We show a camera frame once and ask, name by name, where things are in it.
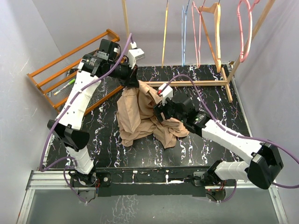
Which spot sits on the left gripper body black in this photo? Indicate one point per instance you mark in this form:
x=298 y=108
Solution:
x=124 y=73

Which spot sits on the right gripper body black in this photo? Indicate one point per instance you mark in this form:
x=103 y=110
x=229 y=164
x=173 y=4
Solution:
x=169 y=112

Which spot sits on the beige t shirt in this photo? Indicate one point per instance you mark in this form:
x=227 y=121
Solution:
x=136 y=118

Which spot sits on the gold yellow hanger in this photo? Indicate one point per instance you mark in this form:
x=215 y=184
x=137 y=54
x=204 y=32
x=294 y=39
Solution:
x=165 y=32

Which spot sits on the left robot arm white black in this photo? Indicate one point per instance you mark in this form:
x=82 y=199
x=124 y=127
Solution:
x=107 y=61

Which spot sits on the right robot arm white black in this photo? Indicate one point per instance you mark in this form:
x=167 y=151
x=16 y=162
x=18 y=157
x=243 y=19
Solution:
x=261 y=162

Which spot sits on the pink thick plastic hanger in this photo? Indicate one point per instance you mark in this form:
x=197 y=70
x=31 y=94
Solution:
x=245 y=48

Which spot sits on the wooden hanger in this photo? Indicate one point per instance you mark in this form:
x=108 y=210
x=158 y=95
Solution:
x=214 y=9

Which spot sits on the green marker pen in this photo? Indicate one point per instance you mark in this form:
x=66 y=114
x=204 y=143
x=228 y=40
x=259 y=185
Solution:
x=68 y=84

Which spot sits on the orange wooden shelf rack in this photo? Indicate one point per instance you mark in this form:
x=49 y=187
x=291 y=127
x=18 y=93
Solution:
x=56 y=74

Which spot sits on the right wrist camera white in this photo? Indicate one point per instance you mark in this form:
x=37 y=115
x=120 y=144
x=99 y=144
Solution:
x=166 y=92

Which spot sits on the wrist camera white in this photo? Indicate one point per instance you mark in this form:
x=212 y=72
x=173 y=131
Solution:
x=134 y=54
x=166 y=92

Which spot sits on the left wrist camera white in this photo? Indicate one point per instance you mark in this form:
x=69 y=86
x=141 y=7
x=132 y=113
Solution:
x=134 y=54

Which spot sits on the wooden clothes rack frame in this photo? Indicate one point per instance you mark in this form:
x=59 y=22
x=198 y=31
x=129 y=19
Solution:
x=226 y=80

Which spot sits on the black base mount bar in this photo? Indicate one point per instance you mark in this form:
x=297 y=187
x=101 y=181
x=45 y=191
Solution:
x=147 y=181

